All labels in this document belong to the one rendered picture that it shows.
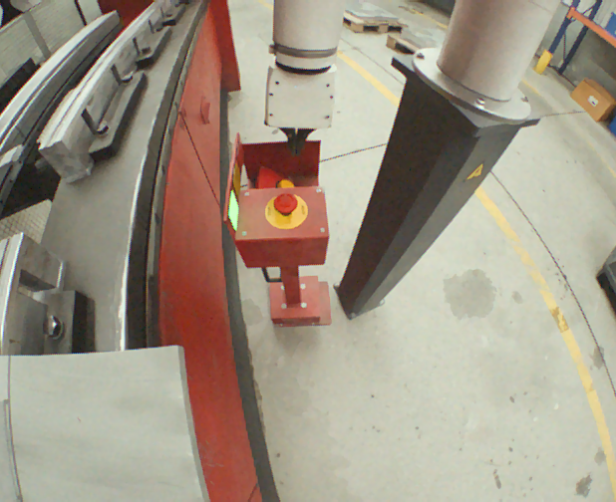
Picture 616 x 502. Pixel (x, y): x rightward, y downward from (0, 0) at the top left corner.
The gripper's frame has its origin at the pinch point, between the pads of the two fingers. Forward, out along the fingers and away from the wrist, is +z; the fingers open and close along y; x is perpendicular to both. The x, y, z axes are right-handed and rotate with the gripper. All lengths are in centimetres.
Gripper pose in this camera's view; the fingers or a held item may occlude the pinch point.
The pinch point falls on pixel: (295, 142)
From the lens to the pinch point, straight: 48.0
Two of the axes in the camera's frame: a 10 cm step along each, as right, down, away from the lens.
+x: -0.5, -9.0, 4.4
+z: -1.0, 4.4, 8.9
